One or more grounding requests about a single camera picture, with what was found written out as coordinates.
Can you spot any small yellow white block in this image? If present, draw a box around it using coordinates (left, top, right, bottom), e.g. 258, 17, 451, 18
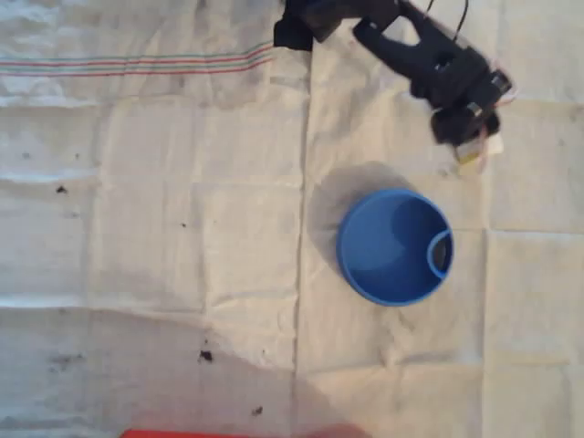
455, 134, 506, 165

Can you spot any blue plastic bowl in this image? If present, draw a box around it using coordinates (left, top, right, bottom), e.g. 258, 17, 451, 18
336, 188, 456, 308

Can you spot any white cloth with stripes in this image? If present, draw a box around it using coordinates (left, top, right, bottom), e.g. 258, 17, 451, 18
0, 0, 584, 438

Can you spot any red flat object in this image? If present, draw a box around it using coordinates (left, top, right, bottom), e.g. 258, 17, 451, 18
119, 427, 366, 438

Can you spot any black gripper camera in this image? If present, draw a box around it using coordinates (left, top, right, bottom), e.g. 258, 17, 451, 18
484, 63, 515, 99

